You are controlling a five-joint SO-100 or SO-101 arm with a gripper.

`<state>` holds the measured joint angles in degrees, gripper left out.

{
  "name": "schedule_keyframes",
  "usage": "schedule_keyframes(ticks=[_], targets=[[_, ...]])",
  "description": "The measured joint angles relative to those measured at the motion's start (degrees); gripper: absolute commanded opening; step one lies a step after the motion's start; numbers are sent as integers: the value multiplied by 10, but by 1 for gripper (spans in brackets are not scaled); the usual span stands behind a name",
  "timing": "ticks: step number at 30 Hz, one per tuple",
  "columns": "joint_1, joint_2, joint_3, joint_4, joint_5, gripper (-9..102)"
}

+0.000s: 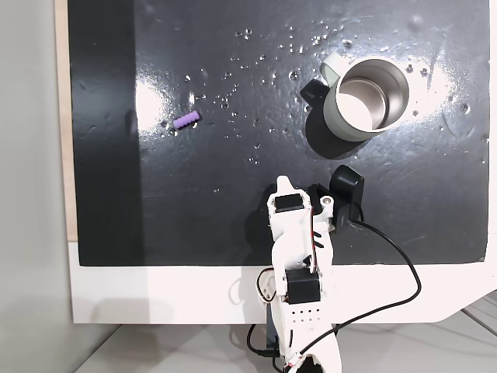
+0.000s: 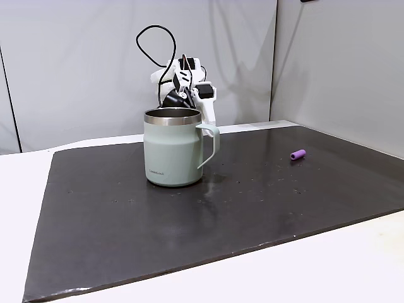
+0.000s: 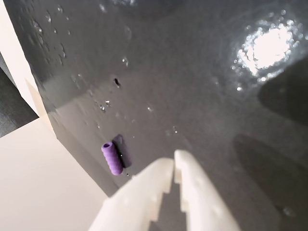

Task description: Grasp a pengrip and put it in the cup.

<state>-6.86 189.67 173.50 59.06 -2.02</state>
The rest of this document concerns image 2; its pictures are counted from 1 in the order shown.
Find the purple ribbed pen grip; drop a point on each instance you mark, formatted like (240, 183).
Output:
(298, 155)

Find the pale green steel mug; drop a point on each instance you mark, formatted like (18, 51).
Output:
(170, 151)

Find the black table mat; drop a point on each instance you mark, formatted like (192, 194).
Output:
(126, 221)

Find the black round camera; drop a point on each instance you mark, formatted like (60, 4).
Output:
(173, 99)

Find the small black wall fixture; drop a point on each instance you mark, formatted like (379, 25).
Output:
(307, 1)

